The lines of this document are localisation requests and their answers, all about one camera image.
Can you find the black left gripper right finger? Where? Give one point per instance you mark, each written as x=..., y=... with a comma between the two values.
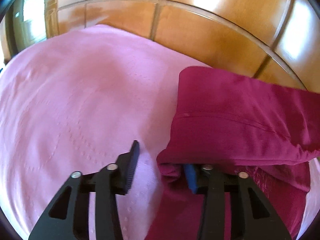
x=233, y=206

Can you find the wooden panelled wardrobe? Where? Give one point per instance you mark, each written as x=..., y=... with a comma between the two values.
x=275, y=41

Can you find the magenta small garment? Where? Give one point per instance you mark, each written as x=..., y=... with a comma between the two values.
x=236, y=123

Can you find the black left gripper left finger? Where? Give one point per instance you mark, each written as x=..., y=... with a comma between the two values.
x=67, y=214

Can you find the carved wooden door frame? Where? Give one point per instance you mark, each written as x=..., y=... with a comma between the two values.
x=50, y=18

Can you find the pink bed sheet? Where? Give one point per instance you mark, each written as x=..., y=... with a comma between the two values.
x=77, y=101

